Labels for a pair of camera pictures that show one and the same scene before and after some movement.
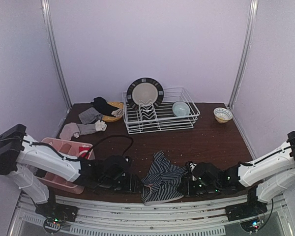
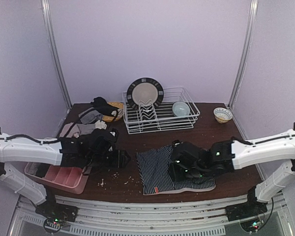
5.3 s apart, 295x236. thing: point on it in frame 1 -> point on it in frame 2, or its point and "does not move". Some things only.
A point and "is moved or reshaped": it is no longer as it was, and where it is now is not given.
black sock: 101,105 does not move
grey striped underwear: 90,116 does not move
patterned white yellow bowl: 222,115 does not move
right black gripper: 186,184 -> 173,169
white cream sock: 117,113 does not move
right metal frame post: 253,14 does not move
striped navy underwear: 163,181 is moved or reshaped
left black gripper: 133,184 -> 118,159
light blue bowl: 181,109 does not move
